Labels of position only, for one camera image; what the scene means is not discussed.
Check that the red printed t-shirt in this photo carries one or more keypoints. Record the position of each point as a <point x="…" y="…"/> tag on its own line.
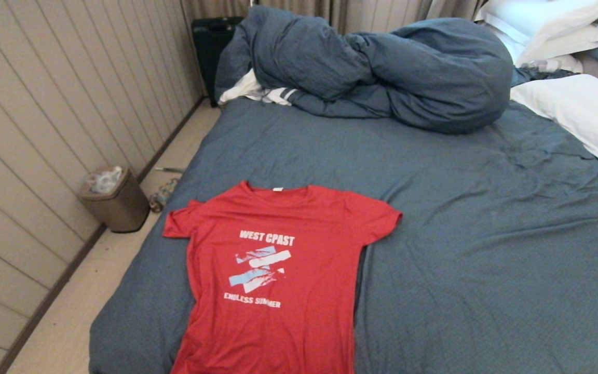
<point x="278" y="332"/>

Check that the white striped garment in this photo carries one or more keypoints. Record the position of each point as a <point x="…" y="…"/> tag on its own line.
<point x="242" y="89"/>

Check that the patterned slipper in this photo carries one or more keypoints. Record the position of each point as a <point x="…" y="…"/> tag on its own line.
<point x="161" y="197"/>

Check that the black suitcase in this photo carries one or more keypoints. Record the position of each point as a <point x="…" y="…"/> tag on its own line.
<point x="208" y="52"/>

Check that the crumpled blue duvet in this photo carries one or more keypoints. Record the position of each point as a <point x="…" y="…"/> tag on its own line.
<point x="434" y="78"/>

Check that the brown trash bin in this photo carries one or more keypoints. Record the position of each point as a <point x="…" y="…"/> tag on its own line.
<point x="122" y="210"/>

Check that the large white pillow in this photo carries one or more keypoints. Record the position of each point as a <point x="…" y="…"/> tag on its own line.
<point x="589" y="111"/>

